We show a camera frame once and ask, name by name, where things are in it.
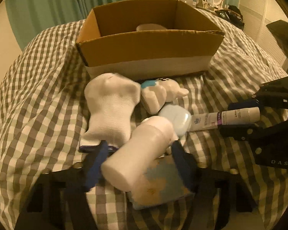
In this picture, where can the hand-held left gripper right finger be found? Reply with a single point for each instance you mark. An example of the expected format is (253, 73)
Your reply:
(181, 159)

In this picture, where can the white plastic bottle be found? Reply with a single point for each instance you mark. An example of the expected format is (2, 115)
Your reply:
(139, 153)

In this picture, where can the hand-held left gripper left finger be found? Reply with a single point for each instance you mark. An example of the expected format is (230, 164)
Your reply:
(96, 166)

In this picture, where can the cardboard box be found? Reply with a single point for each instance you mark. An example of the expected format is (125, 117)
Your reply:
(146, 52)

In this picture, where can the light blue plastic case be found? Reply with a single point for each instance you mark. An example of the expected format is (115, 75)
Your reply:
(177, 117)

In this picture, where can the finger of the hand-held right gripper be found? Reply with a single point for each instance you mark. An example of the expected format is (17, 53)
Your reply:
(242, 106)
(237, 131)

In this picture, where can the black bag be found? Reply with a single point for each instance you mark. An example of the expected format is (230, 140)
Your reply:
(231, 14)

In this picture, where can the white squeeze tube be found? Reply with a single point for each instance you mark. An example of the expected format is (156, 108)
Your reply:
(230, 118)

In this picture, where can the white socks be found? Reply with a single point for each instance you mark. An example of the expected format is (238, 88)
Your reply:
(110, 107)

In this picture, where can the green curtain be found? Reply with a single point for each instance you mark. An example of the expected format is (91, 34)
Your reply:
(50, 2)

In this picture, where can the white and blue plush toy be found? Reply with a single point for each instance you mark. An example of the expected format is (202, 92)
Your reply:
(156, 98)

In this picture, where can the dark furniture piece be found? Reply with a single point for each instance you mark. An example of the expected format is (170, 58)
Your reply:
(284, 38)

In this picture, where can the grey checkered blanket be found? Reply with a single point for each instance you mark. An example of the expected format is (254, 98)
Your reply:
(38, 100)

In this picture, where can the white closet door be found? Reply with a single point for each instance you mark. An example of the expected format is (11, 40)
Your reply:
(261, 21)

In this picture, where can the white round object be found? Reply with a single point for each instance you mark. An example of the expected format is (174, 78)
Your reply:
(150, 27)

